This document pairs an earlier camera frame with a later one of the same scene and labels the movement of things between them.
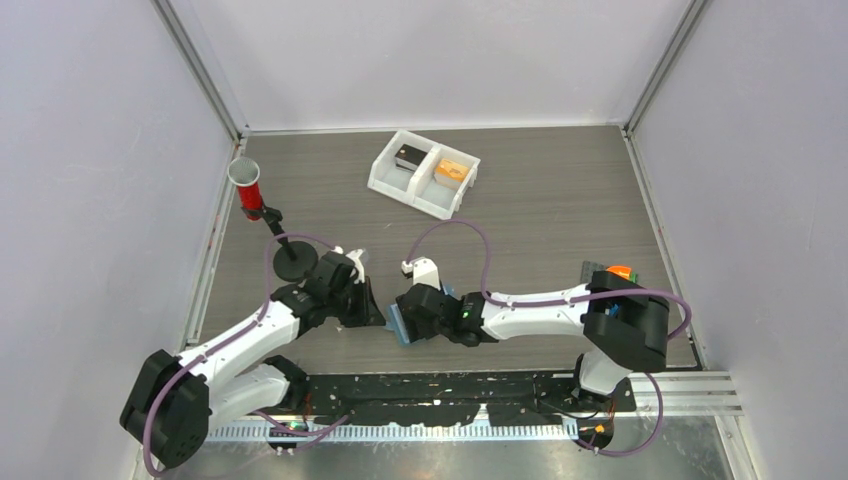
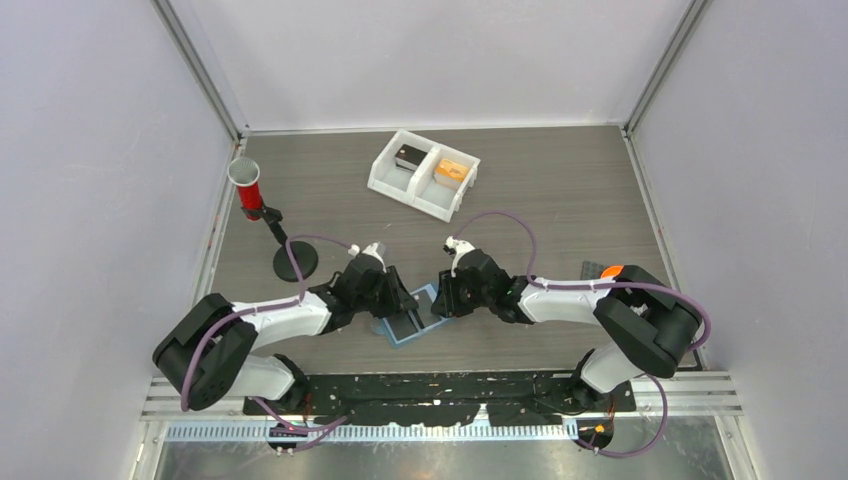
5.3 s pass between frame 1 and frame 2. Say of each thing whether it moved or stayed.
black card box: stayed
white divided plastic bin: stayed
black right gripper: moved
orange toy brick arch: stayed
